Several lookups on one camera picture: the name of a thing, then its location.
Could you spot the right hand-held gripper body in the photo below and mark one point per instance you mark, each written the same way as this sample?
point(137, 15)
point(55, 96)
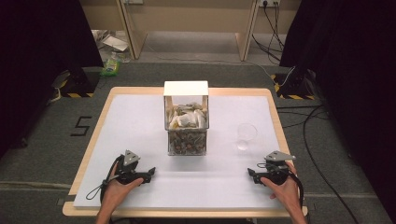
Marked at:
point(276, 169)

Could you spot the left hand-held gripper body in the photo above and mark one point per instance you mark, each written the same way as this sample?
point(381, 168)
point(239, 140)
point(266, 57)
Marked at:
point(128, 169)

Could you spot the person's right hand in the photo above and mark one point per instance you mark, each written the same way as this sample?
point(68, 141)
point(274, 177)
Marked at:
point(284, 193)

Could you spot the person's left hand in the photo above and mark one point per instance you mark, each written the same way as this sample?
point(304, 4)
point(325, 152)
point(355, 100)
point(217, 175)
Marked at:
point(116, 193)

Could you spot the clear glass cup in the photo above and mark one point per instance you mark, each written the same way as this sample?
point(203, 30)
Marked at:
point(247, 132)

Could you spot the white table mat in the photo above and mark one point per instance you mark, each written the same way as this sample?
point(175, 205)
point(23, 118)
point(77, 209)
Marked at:
point(134, 124)

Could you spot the pile of dark packets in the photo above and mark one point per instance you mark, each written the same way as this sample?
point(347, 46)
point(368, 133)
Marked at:
point(186, 142)

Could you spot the wooden table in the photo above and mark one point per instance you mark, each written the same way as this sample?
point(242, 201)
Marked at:
point(193, 213)

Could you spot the pile of white tea bags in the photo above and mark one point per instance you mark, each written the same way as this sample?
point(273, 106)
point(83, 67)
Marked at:
point(186, 118)

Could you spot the black stand base striped tape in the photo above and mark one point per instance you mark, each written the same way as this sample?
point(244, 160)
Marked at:
point(79, 84)
point(292, 88)

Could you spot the green plastic packet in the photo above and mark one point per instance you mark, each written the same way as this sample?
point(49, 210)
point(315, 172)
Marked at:
point(110, 67)

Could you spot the black curtain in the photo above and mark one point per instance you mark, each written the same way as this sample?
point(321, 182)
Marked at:
point(351, 77)
point(34, 62)

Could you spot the beige wooden desk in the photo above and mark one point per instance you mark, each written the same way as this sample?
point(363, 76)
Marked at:
point(190, 15)

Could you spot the white wall socket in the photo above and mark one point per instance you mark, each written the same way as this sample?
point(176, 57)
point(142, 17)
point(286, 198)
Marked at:
point(269, 2)

